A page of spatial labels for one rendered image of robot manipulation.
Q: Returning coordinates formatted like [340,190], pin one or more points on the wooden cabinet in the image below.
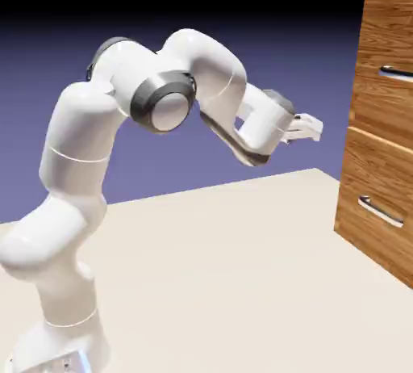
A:
[380,40]

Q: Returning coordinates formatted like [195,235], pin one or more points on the wooden drawer front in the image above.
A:
[371,179]
[384,105]

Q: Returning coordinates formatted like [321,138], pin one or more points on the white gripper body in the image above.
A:
[305,127]

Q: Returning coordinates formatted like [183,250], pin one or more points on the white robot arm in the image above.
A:
[80,127]

